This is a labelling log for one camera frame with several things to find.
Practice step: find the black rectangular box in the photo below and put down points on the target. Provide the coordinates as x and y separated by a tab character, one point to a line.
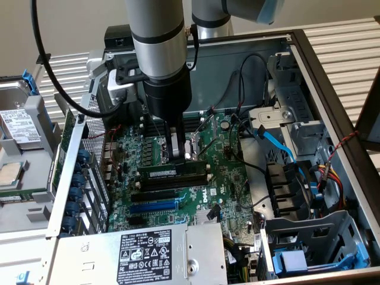
118	35

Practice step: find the blue plastic disk carrier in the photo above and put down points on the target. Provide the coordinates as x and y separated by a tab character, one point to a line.
277	264

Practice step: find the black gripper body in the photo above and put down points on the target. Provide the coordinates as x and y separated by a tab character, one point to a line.
166	98

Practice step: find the blue expansion slot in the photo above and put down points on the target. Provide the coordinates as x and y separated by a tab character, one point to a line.
154	205

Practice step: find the green RAM stick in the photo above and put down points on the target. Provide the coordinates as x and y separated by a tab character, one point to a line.
157	173
12	198

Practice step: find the grey open PC case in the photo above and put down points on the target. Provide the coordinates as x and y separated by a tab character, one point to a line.
261	44

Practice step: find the blue disk carrier rail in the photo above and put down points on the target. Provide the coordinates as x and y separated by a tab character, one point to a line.
29	83

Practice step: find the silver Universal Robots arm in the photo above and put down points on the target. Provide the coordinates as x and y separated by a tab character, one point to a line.
157	53

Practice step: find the silver chipset heatsink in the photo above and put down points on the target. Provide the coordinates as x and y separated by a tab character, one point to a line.
200	218

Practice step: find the CPU socket locking lever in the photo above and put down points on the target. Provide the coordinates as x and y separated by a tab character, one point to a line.
207	147
205	123

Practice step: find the black plastic fan shroud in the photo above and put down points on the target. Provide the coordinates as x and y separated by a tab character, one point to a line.
282	184

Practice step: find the green graphics card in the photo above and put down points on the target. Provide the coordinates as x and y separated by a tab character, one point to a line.
69	124

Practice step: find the grey metal disk bay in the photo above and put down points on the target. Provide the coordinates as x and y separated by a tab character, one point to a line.
297	228

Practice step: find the dark flat panel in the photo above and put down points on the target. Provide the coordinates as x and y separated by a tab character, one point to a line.
363	124

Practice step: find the short black expansion slot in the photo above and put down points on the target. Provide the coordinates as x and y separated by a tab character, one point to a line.
135	220

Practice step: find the metal port block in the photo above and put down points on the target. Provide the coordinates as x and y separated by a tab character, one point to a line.
108	148

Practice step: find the black angled plug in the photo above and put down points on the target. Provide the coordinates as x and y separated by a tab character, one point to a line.
213	212

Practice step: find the silver power supply unit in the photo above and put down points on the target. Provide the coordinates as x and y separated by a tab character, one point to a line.
98	255

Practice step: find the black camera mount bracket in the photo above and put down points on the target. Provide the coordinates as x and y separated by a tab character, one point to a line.
121	77

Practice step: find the silver hard disk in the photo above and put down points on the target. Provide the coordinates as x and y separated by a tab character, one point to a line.
17	124

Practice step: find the metal socket cover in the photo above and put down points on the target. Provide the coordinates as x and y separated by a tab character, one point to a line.
196	142

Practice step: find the silver coin battery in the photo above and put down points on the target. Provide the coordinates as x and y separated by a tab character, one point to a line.
226	125

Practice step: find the grey metal drive cage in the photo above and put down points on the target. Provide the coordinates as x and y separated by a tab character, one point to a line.
267	117

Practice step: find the long black expansion slot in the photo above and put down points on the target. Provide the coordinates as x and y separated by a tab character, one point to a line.
154	196

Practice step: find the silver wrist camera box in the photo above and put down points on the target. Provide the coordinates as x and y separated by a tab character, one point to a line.
117	90

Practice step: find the dark blue slot clip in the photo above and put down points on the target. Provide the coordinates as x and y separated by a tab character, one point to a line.
68	222
75	193
77	180
72	208
84	155

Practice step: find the small black end cap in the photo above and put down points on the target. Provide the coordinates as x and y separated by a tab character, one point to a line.
37	60

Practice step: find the small blue plastic clip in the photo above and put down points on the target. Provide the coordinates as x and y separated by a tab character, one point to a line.
23	279

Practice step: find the silver CPU chip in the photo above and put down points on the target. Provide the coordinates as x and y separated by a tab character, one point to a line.
9	175

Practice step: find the pale blue block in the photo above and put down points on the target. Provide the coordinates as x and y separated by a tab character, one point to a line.
294	261

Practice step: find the green Dell motherboard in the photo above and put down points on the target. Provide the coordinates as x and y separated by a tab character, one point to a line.
234	190

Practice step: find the CPU socket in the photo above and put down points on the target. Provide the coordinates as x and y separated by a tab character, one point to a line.
188	148

